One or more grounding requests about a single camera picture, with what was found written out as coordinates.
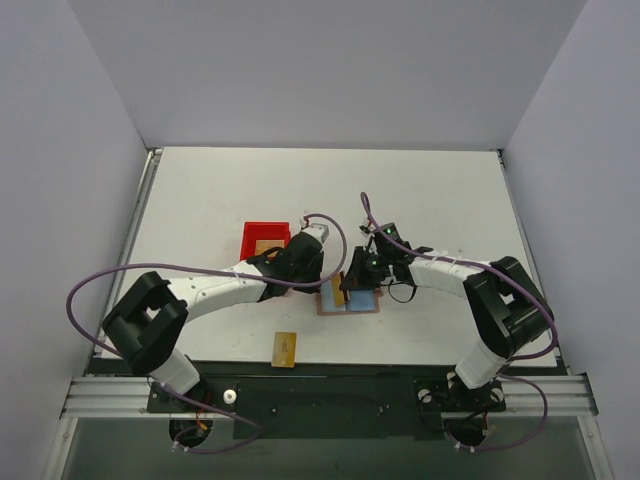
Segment tan leather card holder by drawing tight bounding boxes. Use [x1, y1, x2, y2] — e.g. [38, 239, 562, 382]
[316, 283, 380, 316]

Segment gold card with black stripe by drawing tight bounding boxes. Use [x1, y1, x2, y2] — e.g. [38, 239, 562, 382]
[331, 272, 349, 308]

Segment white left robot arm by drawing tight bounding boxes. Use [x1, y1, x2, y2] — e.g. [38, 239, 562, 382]
[102, 224, 328, 412]

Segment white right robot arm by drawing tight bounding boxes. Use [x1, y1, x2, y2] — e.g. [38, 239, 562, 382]
[340, 221, 553, 409]

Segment red plastic bin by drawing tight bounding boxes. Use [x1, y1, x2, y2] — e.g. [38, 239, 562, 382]
[240, 221, 291, 260]

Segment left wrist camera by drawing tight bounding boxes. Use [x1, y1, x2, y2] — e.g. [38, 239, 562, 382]
[300, 217, 329, 244]

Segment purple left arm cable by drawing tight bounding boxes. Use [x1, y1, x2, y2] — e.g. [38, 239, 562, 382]
[66, 213, 349, 454]

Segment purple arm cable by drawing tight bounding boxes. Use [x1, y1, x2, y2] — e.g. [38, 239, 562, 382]
[66, 213, 349, 454]
[359, 191, 561, 454]

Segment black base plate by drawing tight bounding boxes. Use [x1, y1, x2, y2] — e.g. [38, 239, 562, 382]
[144, 358, 506, 441]

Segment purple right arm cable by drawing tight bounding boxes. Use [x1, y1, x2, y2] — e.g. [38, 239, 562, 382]
[359, 191, 561, 454]

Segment aluminium frame rail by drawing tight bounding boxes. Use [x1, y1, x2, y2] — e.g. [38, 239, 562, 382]
[59, 374, 236, 419]

